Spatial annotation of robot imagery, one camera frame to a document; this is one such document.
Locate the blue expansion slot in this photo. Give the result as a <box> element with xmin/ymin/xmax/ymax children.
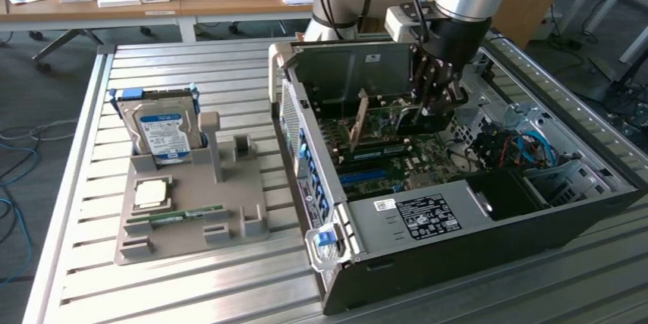
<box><xmin>338</xmin><ymin>170</ymin><xmax>389</xmax><ymax>188</ymax></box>

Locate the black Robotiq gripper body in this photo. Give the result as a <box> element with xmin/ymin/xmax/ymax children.
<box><xmin>418</xmin><ymin>15</ymin><xmax>493</xmax><ymax>74</ymax></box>

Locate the grey plastic parts rack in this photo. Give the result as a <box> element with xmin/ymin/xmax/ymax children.
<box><xmin>113</xmin><ymin>111</ymin><xmax>272</xmax><ymax>266</ymax></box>

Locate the green motherboard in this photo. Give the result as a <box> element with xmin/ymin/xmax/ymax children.
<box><xmin>317</xmin><ymin>103</ymin><xmax>477</xmax><ymax>202</ymax></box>

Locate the grey floor cable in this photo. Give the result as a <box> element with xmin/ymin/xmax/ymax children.
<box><xmin>0</xmin><ymin>118</ymin><xmax>80</xmax><ymax>142</ymax></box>

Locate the black expansion slot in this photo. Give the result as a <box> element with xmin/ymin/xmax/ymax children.
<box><xmin>346</xmin><ymin>181</ymin><xmax>404</xmax><ymax>195</ymax></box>

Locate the blue floor cable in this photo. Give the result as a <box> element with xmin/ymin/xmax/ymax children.
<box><xmin>0</xmin><ymin>141</ymin><xmax>40</xmax><ymax>287</ymax></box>

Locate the silver angled disk bay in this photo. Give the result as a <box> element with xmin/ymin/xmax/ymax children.
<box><xmin>520</xmin><ymin>159</ymin><xmax>613</xmax><ymax>207</ymax></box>

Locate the silver perforated disk bay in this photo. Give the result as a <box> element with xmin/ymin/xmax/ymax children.
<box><xmin>440</xmin><ymin>69</ymin><xmax>550</xmax><ymax>143</ymax></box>

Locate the black open PC case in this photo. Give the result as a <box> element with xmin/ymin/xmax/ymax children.
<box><xmin>266</xmin><ymin>27</ymin><xmax>646</xmax><ymax>316</ymax></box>

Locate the grey power supply unit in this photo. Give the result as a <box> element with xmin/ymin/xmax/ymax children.
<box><xmin>345</xmin><ymin>180</ymin><xmax>494</xmax><ymax>256</ymax></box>

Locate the silver CPU chip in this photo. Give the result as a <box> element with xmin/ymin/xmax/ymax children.
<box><xmin>133</xmin><ymin>181</ymin><xmax>170</xmax><ymax>209</ymax></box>

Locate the light blue wire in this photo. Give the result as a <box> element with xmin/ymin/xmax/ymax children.
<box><xmin>510</xmin><ymin>131</ymin><xmax>561</xmax><ymax>168</ymax></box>

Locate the graphics card with black fan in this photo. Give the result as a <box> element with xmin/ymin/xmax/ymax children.
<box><xmin>348</xmin><ymin>88</ymin><xmax>454</xmax><ymax>154</ymax></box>

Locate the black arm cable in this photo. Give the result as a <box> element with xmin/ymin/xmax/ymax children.
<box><xmin>404</xmin><ymin>0</ymin><xmax>432</xmax><ymax>42</ymax></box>

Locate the hard disk in blue caddy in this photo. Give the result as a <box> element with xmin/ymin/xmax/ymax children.
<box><xmin>106</xmin><ymin>83</ymin><xmax>206</xmax><ymax>168</ymax></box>

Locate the blue case latch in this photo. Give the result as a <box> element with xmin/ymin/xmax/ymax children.
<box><xmin>313</xmin><ymin>227</ymin><xmax>338</xmax><ymax>247</ymax></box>

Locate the green RAM stick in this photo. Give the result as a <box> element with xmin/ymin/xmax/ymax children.
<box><xmin>125</xmin><ymin>204</ymin><xmax>226</xmax><ymax>225</ymax></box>

